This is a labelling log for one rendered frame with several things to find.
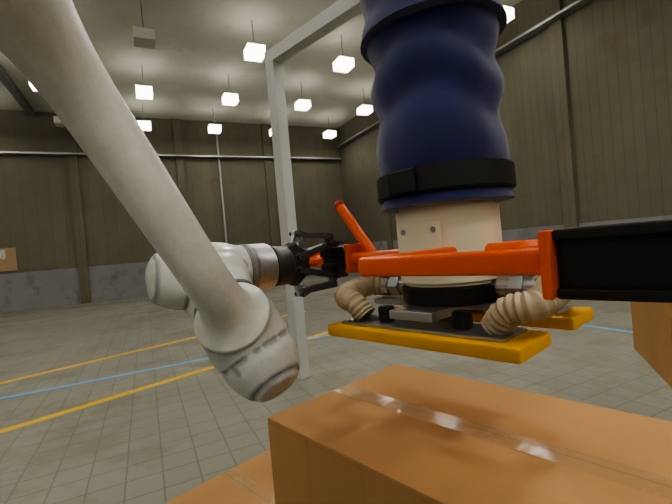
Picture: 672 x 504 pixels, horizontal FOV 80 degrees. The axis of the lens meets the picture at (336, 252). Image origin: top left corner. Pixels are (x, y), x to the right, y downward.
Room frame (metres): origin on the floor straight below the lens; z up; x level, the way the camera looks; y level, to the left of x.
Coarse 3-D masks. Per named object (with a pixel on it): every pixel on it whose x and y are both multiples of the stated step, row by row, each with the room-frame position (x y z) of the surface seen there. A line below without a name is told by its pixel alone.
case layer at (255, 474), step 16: (240, 464) 1.36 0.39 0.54; (256, 464) 1.36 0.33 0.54; (224, 480) 1.28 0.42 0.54; (240, 480) 1.27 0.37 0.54; (256, 480) 1.26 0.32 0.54; (272, 480) 1.25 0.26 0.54; (192, 496) 1.20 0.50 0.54; (208, 496) 1.20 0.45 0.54; (224, 496) 1.19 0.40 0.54; (240, 496) 1.18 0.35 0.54; (256, 496) 1.18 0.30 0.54; (272, 496) 1.17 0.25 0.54
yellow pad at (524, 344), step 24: (384, 312) 0.66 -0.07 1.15; (456, 312) 0.56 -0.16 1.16; (360, 336) 0.65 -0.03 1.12; (384, 336) 0.61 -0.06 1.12; (408, 336) 0.58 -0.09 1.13; (432, 336) 0.55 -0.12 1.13; (456, 336) 0.53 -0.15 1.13; (480, 336) 0.51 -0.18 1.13; (504, 336) 0.50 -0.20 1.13; (528, 336) 0.51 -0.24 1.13; (504, 360) 0.47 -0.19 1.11
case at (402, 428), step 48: (384, 384) 0.90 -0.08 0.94; (432, 384) 0.87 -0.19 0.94; (480, 384) 0.85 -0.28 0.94; (288, 432) 0.72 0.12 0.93; (336, 432) 0.69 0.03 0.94; (384, 432) 0.67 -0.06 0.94; (432, 432) 0.66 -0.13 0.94; (480, 432) 0.64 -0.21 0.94; (528, 432) 0.63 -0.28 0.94; (576, 432) 0.62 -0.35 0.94; (624, 432) 0.60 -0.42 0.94; (288, 480) 0.73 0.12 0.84; (336, 480) 0.63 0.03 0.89; (384, 480) 0.55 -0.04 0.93; (432, 480) 0.53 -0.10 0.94; (480, 480) 0.52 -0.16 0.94; (528, 480) 0.51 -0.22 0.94; (576, 480) 0.50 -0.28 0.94; (624, 480) 0.49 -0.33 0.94
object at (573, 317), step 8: (568, 304) 0.67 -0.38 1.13; (472, 312) 0.71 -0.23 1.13; (480, 312) 0.70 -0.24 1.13; (568, 312) 0.63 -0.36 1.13; (576, 312) 0.62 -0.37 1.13; (584, 312) 0.62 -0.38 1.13; (592, 312) 0.65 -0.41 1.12; (480, 320) 0.70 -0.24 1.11; (544, 320) 0.62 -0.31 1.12; (552, 320) 0.61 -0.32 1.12; (560, 320) 0.60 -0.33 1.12; (568, 320) 0.59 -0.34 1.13; (576, 320) 0.59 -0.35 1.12; (584, 320) 0.62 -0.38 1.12; (552, 328) 0.61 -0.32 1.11; (560, 328) 0.60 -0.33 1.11; (568, 328) 0.59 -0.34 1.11; (576, 328) 0.59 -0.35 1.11
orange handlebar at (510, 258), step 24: (528, 240) 0.60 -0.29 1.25; (312, 264) 0.91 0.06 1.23; (360, 264) 0.46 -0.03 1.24; (384, 264) 0.43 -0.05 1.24; (408, 264) 0.41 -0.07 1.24; (432, 264) 0.39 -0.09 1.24; (456, 264) 0.37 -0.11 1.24; (480, 264) 0.35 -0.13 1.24; (504, 264) 0.34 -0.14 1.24; (528, 264) 0.32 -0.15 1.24
